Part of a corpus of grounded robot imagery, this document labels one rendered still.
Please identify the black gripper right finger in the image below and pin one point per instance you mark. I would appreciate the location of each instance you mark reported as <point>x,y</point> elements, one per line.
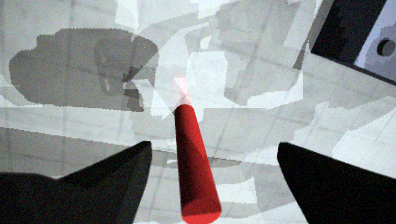
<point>330,191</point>

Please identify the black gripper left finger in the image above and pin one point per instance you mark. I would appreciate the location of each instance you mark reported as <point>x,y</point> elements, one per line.
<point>107,192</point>

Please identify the red peg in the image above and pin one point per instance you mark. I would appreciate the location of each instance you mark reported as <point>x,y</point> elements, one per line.
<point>199,200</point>

